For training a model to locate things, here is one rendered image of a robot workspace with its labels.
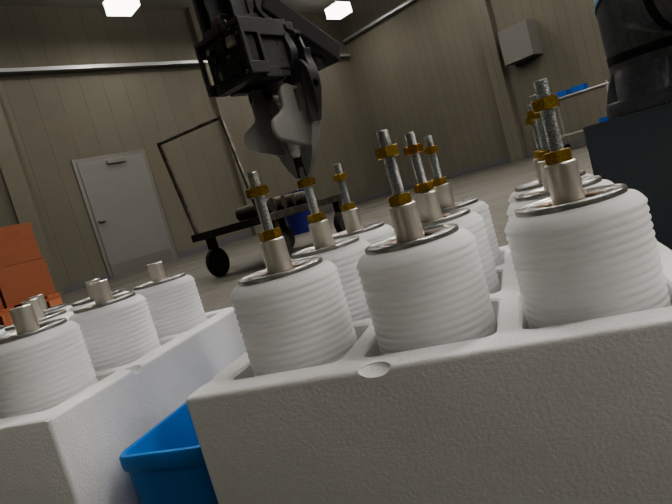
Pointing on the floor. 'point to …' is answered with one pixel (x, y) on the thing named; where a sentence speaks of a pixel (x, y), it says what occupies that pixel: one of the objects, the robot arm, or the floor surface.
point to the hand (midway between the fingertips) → (305, 163)
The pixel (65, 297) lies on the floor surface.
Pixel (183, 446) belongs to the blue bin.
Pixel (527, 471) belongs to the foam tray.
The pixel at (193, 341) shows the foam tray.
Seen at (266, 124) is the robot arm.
